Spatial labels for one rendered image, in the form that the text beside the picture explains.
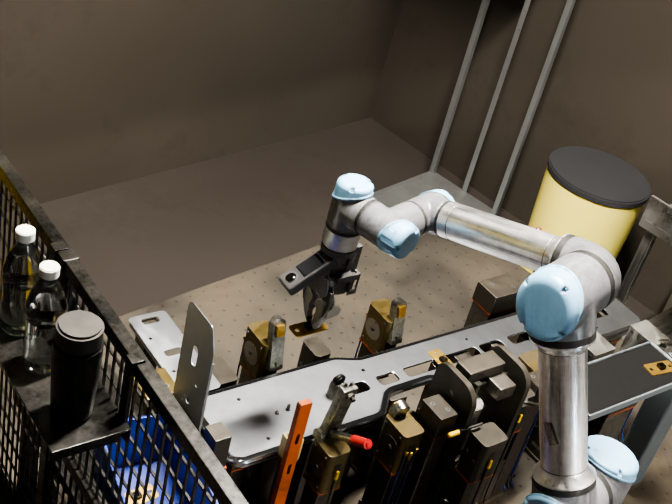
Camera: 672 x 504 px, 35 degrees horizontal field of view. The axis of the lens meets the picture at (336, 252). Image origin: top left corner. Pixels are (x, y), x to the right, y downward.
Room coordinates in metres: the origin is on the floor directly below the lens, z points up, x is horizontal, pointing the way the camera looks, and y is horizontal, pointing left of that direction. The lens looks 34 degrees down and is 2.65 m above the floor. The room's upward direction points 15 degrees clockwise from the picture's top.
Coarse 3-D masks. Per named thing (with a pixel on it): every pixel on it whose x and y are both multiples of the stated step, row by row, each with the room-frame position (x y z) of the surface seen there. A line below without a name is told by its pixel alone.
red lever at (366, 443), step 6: (330, 432) 1.67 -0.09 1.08; (336, 432) 1.66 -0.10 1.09; (342, 432) 1.66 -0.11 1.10; (336, 438) 1.65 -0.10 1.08; (342, 438) 1.64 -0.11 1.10; (348, 438) 1.63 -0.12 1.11; (354, 438) 1.62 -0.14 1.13; (360, 438) 1.61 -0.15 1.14; (366, 438) 1.61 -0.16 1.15; (354, 444) 1.61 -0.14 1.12; (360, 444) 1.60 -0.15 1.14; (366, 444) 1.60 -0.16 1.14
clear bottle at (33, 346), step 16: (48, 272) 1.27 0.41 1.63; (32, 288) 1.27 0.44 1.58; (48, 288) 1.27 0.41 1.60; (32, 304) 1.26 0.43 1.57; (48, 304) 1.26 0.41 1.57; (64, 304) 1.28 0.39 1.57; (32, 320) 1.25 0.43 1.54; (48, 320) 1.25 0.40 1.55; (32, 336) 1.25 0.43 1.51; (48, 336) 1.25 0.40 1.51; (32, 352) 1.25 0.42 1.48; (48, 352) 1.25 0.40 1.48; (32, 368) 1.25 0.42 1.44; (48, 368) 1.26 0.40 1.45
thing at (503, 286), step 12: (504, 276) 2.51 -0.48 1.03; (480, 288) 2.45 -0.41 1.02; (492, 288) 2.44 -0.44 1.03; (504, 288) 2.46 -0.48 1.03; (516, 288) 2.47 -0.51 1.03; (480, 300) 2.44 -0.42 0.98; (492, 300) 2.41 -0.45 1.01; (504, 300) 2.43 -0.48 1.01; (480, 312) 2.43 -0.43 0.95; (492, 312) 2.40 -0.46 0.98; (504, 312) 2.45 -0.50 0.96; (468, 324) 2.45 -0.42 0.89
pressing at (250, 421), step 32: (512, 320) 2.36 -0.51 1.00; (608, 320) 2.48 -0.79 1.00; (640, 320) 2.52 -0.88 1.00; (384, 352) 2.09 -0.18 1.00; (416, 352) 2.12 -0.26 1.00; (448, 352) 2.15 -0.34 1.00; (480, 352) 2.18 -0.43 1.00; (512, 352) 2.22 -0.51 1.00; (256, 384) 1.85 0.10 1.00; (288, 384) 1.87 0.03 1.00; (320, 384) 1.90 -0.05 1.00; (416, 384) 1.99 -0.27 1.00; (224, 416) 1.72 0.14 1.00; (256, 416) 1.74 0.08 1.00; (288, 416) 1.77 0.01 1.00; (320, 416) 1.80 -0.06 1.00; (352, 416) 1.82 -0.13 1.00; (384, 416) 1.86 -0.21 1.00; (256, 448) 1.65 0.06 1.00
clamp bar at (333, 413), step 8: (336, 376) 1.69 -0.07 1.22; (344, 376) 1.70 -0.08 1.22; (336, 384) 1.69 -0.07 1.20; (344, 384) 1.68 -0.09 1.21; (352, 384) 1.68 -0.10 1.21; (336, 392) 1.67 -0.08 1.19; (344, 392) 1.65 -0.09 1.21; (352, 392) 1.67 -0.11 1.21; (336, 400) 1.66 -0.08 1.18; (344, 400) 1.66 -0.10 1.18; (352, 400) 1.65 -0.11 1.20; (336, 408) 1.66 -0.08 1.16; (344, 408) 1.67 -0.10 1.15; (328, 416) 1.67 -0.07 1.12; (336, 416) 1.67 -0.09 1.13; (344, 416) 1.68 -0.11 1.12; (328, 424) 1.67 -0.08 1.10; (336, 424) 1.68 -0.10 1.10
